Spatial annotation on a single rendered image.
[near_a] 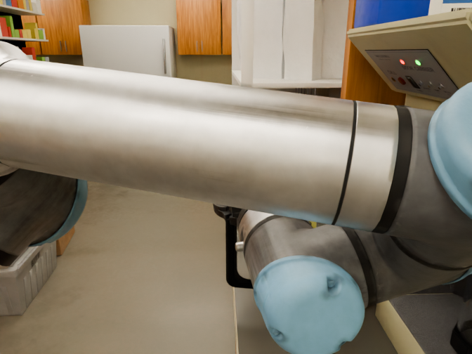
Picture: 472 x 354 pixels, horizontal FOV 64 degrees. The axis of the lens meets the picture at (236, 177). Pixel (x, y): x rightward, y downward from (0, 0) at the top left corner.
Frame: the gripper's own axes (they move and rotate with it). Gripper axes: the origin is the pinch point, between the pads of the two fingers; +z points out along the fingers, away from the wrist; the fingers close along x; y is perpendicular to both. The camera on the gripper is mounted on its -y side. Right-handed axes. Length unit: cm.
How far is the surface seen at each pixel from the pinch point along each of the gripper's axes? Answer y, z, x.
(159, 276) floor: -126, 172, 44
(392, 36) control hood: 20.1, -9.0, -19.5
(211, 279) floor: -130, 163, 9
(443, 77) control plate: 15.2, -14.5, -23.1
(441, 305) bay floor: -29.5, -2.9, -35.1
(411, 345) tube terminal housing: -30.8, -9.2, -25.2
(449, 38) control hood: 19.8, -20.6, -18.9
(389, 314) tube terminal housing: -31.4, -0.6, -25.9
